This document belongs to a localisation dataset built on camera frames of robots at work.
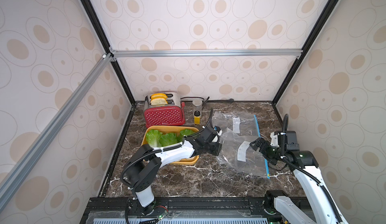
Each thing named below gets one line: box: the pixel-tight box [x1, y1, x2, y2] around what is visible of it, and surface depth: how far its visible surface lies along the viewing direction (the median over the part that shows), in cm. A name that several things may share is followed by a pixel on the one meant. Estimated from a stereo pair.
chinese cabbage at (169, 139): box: [158, 132, 182, 147], surface depth 89 cm
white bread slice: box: [150, 97, 168, 106], surface depth 96 cm
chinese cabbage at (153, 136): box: [145, 129, 163, 148], surface depth 90 cm
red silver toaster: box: [143, 92, 186, 129], surface depth 98 cm
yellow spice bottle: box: [193, 109, 201, 125], surface depth 103 cm
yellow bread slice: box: [150, 92, 168, 100], surface depth 97 cm
